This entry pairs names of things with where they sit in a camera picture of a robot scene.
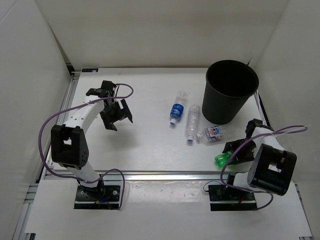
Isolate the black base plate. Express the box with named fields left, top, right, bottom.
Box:
left=73, top=185, right=121, bottom=210
left=208, top=184, right=257, bottom=212

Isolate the orange label plastic bottle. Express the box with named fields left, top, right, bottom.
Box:
left=196, top=125, right=226, bottom=145

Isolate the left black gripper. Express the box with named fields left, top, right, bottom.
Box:
left=100, top=98, right=132, bottom=131

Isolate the aluminium frame rail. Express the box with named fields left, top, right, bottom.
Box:
left=40, top=170, right=221, bottom=181

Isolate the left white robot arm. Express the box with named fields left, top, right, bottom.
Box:
left=51, top=82, right=133, bottom=200

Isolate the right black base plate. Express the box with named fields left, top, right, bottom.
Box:
left=208, top=184, right=257, bottom=212

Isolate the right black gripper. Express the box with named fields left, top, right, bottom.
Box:
left=222, top=137, right=258, bottom=166

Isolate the blue label plastic bottle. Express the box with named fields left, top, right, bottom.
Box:
left=169, top=91, right=189, bottom=126

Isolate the black plastic waste bin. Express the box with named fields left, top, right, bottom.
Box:
left=202, top=60, right=259, bottom=125

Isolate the blue sticker label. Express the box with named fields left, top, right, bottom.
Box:
left=81, top=68, right=99, bottom=73

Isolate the green plastic bottle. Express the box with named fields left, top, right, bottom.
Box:
left=214, top=151, right=233, bottom=169

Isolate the clear plastic bottle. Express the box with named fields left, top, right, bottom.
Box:
left=185, top=104, right=201, bottom=144

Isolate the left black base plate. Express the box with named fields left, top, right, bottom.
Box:
left=73, top=185, right=121, bottom=210

